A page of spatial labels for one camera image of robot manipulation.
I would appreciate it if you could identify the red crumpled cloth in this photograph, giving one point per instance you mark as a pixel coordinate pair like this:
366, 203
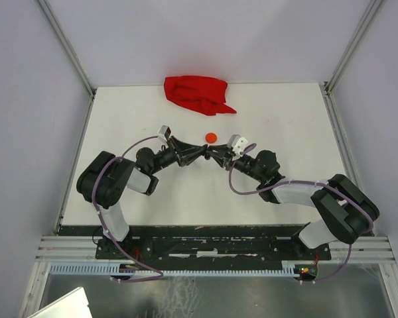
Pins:
201, 94

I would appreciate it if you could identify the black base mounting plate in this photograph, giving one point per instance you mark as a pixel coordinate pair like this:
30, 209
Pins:
261, 251

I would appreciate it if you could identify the aluminium frame rail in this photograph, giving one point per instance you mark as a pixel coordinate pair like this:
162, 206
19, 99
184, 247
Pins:
369, 250

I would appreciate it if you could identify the metal sheet plate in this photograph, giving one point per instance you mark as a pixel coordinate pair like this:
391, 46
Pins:
74, 304

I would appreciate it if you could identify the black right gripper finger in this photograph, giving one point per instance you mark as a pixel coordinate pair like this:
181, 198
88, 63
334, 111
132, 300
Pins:
223, 148
222, 160

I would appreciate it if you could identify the orange round charging case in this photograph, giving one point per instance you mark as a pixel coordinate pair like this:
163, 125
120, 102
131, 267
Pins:
211, 138

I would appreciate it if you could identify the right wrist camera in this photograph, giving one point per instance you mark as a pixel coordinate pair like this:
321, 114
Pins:
238, 143

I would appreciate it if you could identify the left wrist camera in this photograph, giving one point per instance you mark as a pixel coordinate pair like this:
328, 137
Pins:
164, 133

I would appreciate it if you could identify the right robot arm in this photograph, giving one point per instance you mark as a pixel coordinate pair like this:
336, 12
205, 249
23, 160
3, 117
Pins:
346, 213

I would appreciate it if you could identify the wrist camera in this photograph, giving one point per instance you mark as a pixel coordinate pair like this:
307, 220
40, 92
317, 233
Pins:
238, 143
164, 133

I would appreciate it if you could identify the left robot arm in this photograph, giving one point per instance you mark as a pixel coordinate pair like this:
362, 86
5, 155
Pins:
103, 182

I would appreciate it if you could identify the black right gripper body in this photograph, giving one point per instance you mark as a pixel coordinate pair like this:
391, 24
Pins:
231, 159

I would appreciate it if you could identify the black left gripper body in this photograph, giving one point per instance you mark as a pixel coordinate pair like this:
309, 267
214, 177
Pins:
180, 156

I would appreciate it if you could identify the left aluminium corner post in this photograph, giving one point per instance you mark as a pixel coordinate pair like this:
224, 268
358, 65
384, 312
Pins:
56, 28

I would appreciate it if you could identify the aluminium corner post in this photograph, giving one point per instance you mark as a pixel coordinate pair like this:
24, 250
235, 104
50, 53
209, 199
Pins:
56, 28
368, 18

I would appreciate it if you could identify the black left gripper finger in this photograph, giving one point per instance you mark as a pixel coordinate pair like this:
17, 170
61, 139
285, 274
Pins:
181, 146
190, 157

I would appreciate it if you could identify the right aluminium corner post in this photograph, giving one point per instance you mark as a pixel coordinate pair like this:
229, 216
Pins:
368, 18

